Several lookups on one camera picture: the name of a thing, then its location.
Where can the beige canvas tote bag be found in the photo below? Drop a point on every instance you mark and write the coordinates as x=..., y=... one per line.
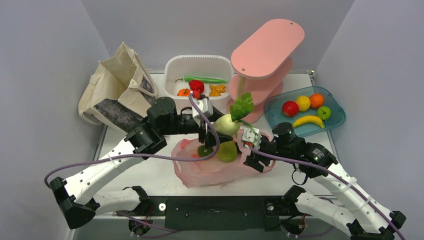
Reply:
x=119, y=93

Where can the white plastic tub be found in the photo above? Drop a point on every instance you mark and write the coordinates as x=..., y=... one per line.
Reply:
x=206, y=66

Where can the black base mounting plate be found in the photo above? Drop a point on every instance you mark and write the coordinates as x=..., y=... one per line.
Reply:
x=216, y=213

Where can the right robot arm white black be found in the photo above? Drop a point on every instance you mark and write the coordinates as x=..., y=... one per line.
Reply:
x=360, y=217

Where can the green apple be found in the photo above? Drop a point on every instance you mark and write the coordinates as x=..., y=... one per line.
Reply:
x=324, y=113

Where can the red bell pepper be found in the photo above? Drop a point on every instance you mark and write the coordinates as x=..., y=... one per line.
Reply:
x=196, y=85

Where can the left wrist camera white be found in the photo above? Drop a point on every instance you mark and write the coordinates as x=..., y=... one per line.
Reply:
x=205, y=106

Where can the white radish with leaves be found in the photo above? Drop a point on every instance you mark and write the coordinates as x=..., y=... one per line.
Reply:
x=230, y=123

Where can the small orange pumpkin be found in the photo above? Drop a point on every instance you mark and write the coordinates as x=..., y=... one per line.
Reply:
x=185, y=92

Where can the pink three-tier shelf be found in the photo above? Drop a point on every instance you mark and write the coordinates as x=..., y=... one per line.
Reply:
x=262, y=62

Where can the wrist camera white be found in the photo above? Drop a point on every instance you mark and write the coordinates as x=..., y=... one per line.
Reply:
x=251, y=137
x=205, y=106

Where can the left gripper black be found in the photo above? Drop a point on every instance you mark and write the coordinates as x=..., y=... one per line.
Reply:
x=210, y=136

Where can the yellow lemon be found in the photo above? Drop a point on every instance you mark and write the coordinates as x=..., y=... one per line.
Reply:
x=303, y=103

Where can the teal plastic tray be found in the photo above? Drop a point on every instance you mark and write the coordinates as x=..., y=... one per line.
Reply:
x=273, y=111

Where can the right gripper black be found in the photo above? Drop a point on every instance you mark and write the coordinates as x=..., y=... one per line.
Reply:
x=254, y=159

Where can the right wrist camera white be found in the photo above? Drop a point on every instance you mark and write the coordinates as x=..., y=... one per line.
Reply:
x=251, y=137

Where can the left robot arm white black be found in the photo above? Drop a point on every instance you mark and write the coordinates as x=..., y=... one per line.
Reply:
x=79, y=197

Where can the yellow banana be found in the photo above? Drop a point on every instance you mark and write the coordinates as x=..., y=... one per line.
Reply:
x=309, y=119

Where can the red apple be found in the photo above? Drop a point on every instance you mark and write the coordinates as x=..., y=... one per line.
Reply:
x=290, y=109

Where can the small green lime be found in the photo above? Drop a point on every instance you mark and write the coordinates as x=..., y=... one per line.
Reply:
x=203, y=151

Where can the orange fruit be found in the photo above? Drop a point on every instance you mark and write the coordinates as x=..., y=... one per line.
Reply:
x=317, y=100

